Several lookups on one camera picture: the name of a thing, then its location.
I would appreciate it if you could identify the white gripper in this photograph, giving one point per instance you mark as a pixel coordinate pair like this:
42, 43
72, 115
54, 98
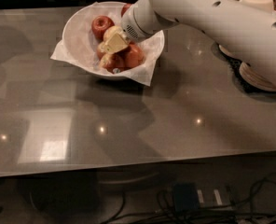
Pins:
130, 24

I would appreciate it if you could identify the yellow-red apple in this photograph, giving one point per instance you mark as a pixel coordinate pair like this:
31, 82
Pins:
110, 31

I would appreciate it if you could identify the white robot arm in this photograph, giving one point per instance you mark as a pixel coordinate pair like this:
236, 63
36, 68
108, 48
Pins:
249, 33

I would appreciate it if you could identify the small apple left middle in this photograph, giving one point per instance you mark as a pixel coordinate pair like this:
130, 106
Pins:
100, 50

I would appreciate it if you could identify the red apple front right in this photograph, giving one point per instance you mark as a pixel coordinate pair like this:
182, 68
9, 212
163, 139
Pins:
133, 56

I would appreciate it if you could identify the red-yellow apple front left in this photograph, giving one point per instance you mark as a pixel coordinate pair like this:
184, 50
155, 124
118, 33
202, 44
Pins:
113, 63

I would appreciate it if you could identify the dark red apple left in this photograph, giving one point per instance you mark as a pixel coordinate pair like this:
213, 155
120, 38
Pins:
99, 25

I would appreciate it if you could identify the red apple back right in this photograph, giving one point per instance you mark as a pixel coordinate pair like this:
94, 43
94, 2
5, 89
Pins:
125, 8

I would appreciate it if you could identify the white bowl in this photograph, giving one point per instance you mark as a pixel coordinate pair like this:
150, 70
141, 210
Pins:
79, 41

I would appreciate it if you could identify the white paper liner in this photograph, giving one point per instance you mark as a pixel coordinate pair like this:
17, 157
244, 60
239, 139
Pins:
144, 75

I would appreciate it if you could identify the black mat under plates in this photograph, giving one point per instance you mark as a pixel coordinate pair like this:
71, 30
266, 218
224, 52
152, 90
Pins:
235, 63

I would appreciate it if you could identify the lower stack paper plates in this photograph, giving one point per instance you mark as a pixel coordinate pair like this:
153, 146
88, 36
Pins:
253, 78

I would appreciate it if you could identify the white foam container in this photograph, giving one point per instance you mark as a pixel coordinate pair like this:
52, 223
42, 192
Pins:
265, 5

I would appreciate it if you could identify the dark power box on floor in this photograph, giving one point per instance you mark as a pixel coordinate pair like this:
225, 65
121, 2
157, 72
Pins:
185, 197

